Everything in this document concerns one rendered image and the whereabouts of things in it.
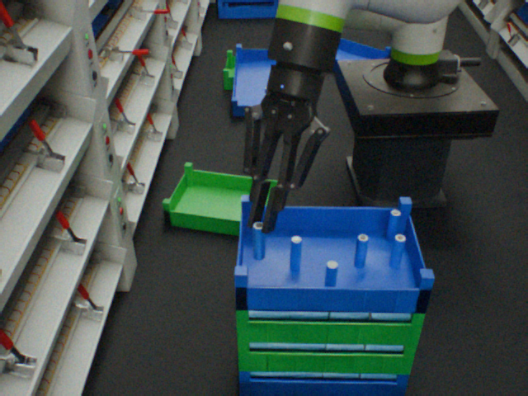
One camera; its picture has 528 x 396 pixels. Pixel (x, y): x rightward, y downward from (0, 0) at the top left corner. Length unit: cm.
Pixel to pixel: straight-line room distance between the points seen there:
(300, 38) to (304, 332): 47
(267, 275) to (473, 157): 113
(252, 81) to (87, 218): 116
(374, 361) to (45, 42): 76
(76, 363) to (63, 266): 20
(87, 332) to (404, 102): 90
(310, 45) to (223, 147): 117
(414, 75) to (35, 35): 91
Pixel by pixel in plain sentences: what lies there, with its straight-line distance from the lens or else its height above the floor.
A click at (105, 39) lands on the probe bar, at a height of 51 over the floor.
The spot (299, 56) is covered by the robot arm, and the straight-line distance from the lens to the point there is 75.
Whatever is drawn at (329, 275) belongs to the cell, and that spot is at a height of 37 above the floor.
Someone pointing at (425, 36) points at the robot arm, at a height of 48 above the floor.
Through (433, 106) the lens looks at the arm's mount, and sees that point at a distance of 143.
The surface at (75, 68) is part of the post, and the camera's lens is 108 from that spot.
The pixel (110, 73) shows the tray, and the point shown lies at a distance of 130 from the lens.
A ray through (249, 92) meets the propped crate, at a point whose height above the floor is 4.
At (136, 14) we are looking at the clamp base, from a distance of 159.
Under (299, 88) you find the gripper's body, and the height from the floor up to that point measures 67.
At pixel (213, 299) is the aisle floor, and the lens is 136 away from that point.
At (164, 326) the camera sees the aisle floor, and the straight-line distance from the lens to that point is 132.
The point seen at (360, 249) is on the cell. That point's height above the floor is 37.
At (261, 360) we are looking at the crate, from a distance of 100.
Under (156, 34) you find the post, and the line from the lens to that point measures 179.
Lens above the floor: 100
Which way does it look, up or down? 37 degrees down
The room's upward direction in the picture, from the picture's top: straight up
